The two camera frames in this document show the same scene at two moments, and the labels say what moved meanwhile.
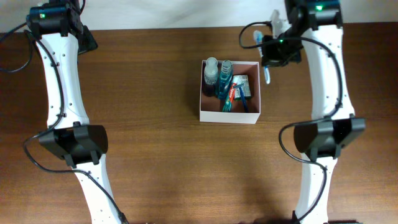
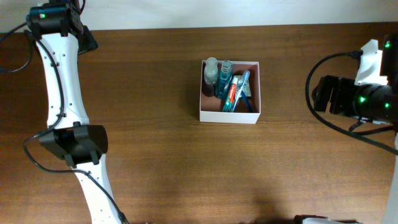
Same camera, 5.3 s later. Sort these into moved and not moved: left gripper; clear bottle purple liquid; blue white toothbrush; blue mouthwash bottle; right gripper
Moved: right gripper; blue white toothbrush
Not moved: left gripper; blue mouthwash bottle; clear bottle purple liquid
